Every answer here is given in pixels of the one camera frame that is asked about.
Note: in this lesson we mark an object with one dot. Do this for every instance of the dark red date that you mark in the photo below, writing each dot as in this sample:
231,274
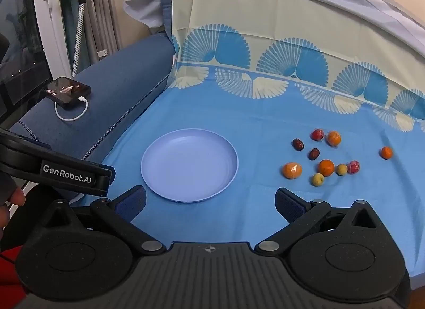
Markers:
314,153
298,143

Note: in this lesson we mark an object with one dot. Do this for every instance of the wrapped red fruit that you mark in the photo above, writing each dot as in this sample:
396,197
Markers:
317,134
353,167

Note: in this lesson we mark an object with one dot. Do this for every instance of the lavender plastic plate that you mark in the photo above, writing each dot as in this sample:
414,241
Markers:
189,164

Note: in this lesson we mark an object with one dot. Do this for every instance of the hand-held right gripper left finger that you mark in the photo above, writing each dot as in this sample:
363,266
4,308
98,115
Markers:
130,202

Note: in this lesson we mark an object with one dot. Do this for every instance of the blue fan-print cloth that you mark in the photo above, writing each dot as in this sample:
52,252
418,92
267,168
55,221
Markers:
259,106

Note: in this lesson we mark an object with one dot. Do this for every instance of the plastic-wrapped orange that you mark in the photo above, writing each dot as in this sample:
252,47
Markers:
292,170
334,138

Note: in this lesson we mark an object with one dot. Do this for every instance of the person's left hand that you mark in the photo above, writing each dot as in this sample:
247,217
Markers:
16,197

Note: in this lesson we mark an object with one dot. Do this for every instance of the small bare orange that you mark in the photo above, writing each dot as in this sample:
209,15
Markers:
386,152

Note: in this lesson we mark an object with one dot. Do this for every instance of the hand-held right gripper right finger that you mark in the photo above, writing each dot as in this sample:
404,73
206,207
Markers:
287,203

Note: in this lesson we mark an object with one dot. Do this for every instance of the red clothing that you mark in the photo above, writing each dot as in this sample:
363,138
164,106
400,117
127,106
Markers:
10,272

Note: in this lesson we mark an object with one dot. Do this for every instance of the blue sofa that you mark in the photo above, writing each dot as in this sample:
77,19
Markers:
123,86

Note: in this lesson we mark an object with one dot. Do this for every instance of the white window frame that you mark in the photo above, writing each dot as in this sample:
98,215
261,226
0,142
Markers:
49,19

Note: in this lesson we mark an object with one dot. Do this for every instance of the black smartphone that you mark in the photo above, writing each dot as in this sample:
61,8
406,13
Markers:
68,91

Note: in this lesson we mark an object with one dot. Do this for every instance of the small yellow-green fruit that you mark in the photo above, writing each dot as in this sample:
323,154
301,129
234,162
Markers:
317,179
342,169

